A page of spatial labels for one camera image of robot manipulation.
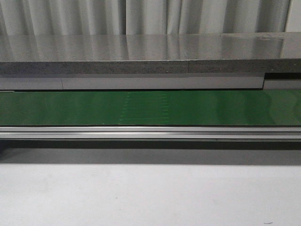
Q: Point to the white pleated curtain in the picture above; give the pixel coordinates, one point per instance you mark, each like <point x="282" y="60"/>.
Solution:
<point x="91" y="17"/>

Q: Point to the grey stone bench slab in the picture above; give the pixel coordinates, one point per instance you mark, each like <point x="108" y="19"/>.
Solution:
<point x="171" y="61"/>

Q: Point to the green conveyor belt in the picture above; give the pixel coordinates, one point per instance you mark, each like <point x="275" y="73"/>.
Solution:
<point x="195" y="108"/>

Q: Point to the aluminium conveyor frame rail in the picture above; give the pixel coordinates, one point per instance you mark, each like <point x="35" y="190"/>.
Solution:
<point x="151" y="132"/>

